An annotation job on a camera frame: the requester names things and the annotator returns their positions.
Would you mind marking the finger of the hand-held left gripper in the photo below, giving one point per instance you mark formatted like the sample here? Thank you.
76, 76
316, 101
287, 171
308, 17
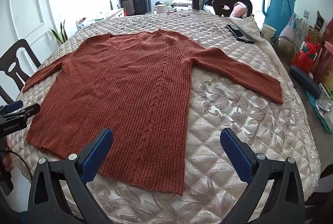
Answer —
14, 106
30, 110

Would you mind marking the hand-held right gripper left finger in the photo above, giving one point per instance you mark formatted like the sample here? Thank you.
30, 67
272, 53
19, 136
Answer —
97, 153

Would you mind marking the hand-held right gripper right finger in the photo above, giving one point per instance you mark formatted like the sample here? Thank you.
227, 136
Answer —
238, 153

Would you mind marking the rust knit sweater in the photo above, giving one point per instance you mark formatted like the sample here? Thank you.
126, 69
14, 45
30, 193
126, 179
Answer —
130, 96

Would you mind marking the person's left hand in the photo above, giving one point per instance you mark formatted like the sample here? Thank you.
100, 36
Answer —
6, 161

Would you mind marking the beige quilted blanket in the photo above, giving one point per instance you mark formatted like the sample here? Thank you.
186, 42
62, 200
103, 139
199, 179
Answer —
234, 122

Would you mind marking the dark wooden chair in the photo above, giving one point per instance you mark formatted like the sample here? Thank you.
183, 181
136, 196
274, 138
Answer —
26, 50

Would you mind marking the green potted plant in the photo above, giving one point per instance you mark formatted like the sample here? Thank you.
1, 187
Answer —
61, 33

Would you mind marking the teal plastic basket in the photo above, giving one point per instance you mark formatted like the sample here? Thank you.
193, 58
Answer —
324, 117

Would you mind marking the dark blue box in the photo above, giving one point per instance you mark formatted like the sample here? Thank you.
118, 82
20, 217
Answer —
305, 80

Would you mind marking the red plastic toy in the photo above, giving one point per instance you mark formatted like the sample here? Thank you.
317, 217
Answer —
303, 60

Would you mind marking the glass jar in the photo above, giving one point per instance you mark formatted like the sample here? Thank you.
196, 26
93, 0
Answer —
286, 49

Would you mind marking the white paper cup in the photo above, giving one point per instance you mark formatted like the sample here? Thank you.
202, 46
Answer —
268, 31

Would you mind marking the white cabinet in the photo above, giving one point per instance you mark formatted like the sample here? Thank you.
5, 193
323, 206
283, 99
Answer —
114, 14

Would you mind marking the red gift bag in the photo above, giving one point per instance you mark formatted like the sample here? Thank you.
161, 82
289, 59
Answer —
327, 62

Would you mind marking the white embroidered cloth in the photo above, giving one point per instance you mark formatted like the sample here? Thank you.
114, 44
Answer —
251, 24

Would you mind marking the pink bottle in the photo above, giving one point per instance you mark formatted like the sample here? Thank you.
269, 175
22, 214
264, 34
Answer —
290, 30

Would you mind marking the pink pillow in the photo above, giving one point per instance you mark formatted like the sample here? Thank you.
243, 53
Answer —
238, 10

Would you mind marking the wicker basket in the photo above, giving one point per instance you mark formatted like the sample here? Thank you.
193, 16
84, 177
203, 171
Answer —
315, 32

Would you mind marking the blue thermos jug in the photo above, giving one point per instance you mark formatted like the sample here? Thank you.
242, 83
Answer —
281, 10

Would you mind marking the white electric kettle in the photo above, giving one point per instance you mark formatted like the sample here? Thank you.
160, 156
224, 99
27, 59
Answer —
159, 9

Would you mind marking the picture frame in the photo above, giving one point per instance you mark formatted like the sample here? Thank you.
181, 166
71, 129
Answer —
115, 3

